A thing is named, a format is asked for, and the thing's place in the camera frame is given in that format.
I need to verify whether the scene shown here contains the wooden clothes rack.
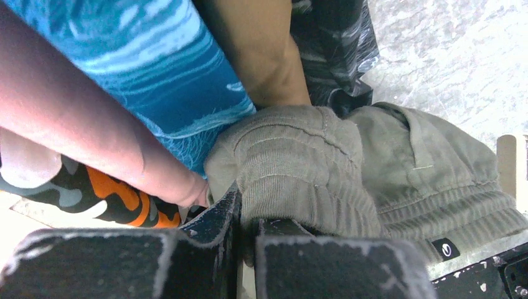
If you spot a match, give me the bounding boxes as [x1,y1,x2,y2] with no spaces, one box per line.
[497,135,517,197]

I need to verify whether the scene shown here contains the pink hanging shorts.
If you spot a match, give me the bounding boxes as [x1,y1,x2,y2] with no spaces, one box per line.
[1,5,209,207]

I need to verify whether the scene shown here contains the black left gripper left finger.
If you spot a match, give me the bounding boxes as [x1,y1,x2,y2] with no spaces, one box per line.
[1,185,241,298]

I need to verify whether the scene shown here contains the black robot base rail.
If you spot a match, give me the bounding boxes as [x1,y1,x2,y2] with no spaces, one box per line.
[431,243,527,299]

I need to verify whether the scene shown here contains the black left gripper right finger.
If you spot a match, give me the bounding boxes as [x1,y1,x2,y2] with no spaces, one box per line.
[255,219,438,298]

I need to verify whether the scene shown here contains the dark leaf-print shorts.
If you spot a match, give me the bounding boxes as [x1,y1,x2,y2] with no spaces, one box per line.
[290,0,380,117]

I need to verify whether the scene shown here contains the black orange patterned shorts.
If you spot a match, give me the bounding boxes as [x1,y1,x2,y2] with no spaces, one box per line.
[0,128,182,229]

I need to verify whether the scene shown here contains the brown hanging shorts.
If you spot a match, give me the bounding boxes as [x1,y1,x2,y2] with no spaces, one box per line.
[194,0,311,108]

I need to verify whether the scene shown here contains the olive green shorts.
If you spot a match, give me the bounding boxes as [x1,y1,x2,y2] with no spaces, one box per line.
[204,102,527,264]

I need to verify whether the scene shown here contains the blue patterned shorts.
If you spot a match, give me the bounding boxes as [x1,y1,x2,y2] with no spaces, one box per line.
[6,1,255,174]

